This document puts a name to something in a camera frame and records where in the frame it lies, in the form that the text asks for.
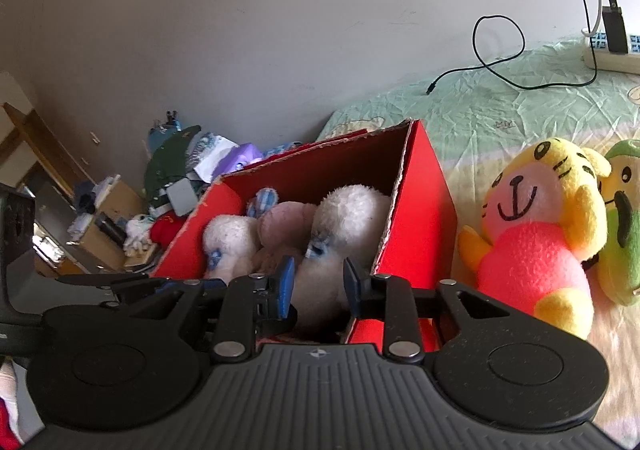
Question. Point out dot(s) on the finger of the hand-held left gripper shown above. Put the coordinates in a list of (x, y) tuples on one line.
[(185, 285)]

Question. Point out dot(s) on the blue checked towel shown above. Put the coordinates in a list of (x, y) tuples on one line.
[(280, 149)]

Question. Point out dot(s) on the purple tissue pack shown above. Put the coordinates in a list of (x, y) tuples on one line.
[(235, 162)]

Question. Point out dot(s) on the yellow tiger plush toy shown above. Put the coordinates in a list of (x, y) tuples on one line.
[(530, 260)]

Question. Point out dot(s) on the dark green cloth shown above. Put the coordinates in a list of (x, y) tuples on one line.
[(167, 159)]

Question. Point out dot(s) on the wooden furniture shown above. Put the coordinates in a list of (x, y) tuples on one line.
[(45, 139)]

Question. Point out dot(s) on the red cardboard box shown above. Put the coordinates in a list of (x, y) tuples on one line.
[(425, 210)]

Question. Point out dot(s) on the white square box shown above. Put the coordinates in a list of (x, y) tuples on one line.
[(182, 197)]

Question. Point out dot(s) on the green plush toy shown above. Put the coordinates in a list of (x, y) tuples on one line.
[(620, 250)]

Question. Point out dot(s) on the black charger adapter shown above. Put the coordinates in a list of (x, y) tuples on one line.
[(615, 29)]

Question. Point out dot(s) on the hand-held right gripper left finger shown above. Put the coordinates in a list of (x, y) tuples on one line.
[(286, 287)]

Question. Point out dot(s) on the large white plush rabbit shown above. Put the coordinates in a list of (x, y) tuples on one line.
[(350, 220)]

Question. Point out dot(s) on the white power strip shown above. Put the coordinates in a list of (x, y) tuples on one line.
[(615, 62)]

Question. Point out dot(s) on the white tangled bundle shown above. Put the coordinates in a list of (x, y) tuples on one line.
[(137, 232)]

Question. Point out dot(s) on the red plush item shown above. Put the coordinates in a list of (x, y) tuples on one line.
[(165, 230)]

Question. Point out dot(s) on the small white plush rabbit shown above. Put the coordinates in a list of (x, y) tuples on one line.
[(230, 240)]

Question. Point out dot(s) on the black bottle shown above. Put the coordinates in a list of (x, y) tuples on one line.
[(111, 227)]

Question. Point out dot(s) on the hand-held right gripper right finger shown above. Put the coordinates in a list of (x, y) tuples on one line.
[(352, 287)]

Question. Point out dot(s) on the pink plush bear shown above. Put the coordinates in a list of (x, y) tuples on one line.
[(285, 230)]

